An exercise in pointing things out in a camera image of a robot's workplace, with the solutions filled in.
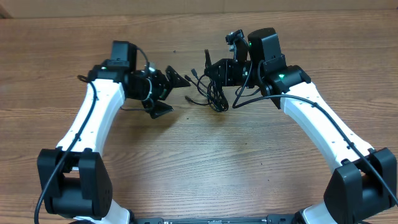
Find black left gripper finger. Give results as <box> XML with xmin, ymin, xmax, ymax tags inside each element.
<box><xmin>142</xmin><ymin>99</ymin><xmax>174</xmax><ymax>119</ymax></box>
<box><xmin>165</xmin><ymin>65</ymin><xmax>190</xmax><ymax>88</ymax></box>

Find black USB cable silver plug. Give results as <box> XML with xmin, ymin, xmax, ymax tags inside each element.
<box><xmin>185</xmin><ymin>68</ymin><xmax>229</xmax><ymax>112</ymax></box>

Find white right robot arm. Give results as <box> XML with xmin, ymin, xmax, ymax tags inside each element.
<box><xmin>204</xmin><ymin>28</ymin><xmax>397</xmax><ymax>223</ymax></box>

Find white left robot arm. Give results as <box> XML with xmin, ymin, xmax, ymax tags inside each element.
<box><xmin>34</xmin><ymin>40</ymin><xmax>190</xmax><ymax>223</ymax></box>

